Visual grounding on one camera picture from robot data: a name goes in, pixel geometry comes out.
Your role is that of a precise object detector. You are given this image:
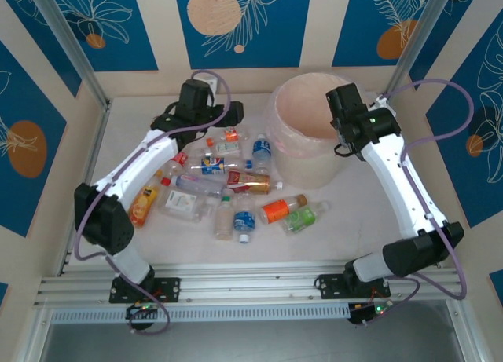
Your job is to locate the green white label bottle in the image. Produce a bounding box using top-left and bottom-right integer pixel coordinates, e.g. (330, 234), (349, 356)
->
(196, 141), (243, 158)

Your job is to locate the blue pepsi label bottle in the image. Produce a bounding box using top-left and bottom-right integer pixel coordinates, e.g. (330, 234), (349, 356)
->
(188, 155), (254, 177)

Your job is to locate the small circuit board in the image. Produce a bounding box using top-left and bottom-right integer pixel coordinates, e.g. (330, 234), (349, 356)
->
(348, 302), (390, 327)
(125, 302), (160, 322)

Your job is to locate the aluminium side rail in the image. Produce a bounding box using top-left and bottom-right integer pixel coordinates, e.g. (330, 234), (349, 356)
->
(57, 102), (113, 279)

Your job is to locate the pink plastic bin liner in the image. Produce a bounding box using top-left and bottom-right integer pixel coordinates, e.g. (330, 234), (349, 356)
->
(266, 71), (357, 161)

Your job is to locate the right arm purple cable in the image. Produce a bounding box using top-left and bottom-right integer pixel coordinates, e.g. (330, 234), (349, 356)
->
(363, 78), (475, 327)

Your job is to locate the beige waste bin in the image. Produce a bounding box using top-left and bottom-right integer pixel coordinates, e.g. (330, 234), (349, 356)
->
(266, 71), (357, 190)

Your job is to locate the tan bottle green cap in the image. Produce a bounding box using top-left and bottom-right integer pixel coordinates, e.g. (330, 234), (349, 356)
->
(213, 196), (235, 242)

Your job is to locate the yellow orange juice bottle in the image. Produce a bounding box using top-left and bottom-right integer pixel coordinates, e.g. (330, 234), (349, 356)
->
(128, 169), (164, 228)

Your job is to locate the blue label water bottle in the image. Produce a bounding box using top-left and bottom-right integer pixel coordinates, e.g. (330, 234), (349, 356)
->
(233, 192), (257, 245)
(251, 133), (273, 174)

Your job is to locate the red cola label bottle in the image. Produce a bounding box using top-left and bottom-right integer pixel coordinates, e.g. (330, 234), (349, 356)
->
(160, 150), (190, 187)

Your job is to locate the orange cap clear bottle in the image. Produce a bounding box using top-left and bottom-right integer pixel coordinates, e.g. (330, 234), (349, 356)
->
(206, 126), (252, 146)

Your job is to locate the square clear bottle green label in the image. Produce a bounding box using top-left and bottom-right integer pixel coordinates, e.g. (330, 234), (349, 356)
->
(158, 188), (215, 223)

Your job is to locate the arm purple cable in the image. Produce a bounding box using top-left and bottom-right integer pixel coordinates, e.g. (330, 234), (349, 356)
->
(73, 69), (233, 336)
(363, 78), (475, 327)

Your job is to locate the white slotted cable duct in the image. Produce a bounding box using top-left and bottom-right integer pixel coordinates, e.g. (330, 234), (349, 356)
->
(50, 302), (351, 324)

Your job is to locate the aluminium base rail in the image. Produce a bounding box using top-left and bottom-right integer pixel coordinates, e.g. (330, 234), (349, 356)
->
(33, 261), (468, 309)

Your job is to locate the aluminium frame post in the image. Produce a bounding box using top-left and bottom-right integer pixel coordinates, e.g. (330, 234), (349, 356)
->
(383, 0), (457, 104)
(27, 0), (112, 108)

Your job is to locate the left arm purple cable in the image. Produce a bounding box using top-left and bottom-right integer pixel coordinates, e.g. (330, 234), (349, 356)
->
(73, 69), (233, 336)

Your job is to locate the red gold tea bottle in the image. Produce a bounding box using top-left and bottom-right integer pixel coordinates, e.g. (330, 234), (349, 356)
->
(224, 169), (285, 195)

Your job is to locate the orange label brown cap bottle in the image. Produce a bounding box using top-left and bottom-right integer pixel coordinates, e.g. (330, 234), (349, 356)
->
(260, 193), (309, 225)

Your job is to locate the clear ganten water bottle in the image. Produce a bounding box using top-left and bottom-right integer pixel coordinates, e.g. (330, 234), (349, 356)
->
(169, 174), (227, 198)

